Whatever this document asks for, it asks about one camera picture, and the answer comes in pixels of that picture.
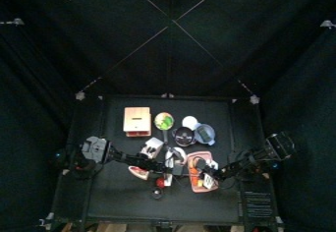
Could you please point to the grey frame middle bracket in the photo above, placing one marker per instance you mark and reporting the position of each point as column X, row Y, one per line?
column 167, row 95

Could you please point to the blue grey toy bowl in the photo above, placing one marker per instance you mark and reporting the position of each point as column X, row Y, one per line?
column 204, row 133

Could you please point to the yellow toy food piece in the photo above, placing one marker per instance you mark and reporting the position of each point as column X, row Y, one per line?
column 200, row 184

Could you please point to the black toy pot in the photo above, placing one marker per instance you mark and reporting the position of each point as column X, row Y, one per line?
column 184, row 136

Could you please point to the dark round toy piece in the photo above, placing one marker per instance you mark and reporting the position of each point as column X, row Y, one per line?
column 157, row 193

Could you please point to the grey frame corner bracket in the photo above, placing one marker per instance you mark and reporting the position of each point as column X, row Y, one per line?
column 253, row 99
column 327, row 23
column 17, row 21
column 80, row 95

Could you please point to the orange toy carrot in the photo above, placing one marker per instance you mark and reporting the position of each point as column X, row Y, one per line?
column 193, row 174

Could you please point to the white plate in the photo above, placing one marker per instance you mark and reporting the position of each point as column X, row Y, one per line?
column 180, row 152

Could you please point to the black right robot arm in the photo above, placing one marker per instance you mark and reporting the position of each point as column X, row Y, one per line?
column 277, row 145

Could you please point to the pink cutting board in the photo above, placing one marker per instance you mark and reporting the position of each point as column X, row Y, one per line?
column 197, row 189

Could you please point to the red and white toy slice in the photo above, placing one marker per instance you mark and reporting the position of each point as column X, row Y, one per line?
column 137, row 173

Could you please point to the white toy knife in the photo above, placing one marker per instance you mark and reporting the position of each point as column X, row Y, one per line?
column 208, row 182

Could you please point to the wooden toy box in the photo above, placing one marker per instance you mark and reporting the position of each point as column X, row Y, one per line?
column 136, row 120

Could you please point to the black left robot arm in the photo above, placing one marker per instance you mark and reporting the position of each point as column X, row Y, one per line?
column 97, row 149

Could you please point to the red and white toy fruit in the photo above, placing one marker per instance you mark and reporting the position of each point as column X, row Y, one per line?
column 160, row 183

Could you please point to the white round lid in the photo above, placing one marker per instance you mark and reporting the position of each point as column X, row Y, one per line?
column 189, row 121

